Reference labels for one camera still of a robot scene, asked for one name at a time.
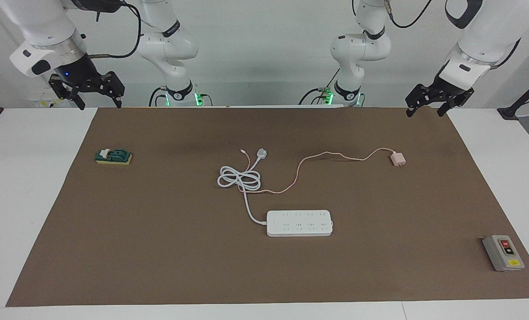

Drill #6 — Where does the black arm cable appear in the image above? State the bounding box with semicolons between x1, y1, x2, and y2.
385;0;435;29
89;2;142;59

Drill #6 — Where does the black stand with pole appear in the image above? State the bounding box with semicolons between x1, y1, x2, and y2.
497;71;529;120

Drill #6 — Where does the grey switch box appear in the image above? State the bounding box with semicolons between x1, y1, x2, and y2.
482;234;525;272

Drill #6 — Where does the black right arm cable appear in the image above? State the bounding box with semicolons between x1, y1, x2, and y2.
89;2;142;59

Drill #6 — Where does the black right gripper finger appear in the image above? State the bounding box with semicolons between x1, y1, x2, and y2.
49;76;86;111
107;71;126;108

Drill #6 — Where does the white box with yellow labels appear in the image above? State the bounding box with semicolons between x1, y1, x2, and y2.
28;92;69;108

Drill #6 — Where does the green knife switch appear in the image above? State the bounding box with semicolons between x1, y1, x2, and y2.
95;148;133;165

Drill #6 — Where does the white power strip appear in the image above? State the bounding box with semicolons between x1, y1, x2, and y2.
266;210;334;237

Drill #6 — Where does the pink charging cable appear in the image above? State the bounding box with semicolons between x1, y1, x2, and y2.
238;148;396;195

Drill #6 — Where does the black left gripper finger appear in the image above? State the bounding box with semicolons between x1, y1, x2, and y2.
405;84;426;118
438;96;465;117

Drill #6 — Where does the white power cord with plug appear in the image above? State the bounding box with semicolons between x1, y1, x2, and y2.
217;149;269;224

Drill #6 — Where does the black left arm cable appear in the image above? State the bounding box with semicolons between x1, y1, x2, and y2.
385;0;435;29

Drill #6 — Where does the black base cable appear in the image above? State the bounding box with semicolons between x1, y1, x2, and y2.
298;88;324;106
148;86;167;107

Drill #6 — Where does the brown table mat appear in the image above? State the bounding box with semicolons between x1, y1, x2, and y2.
6;107;529;307

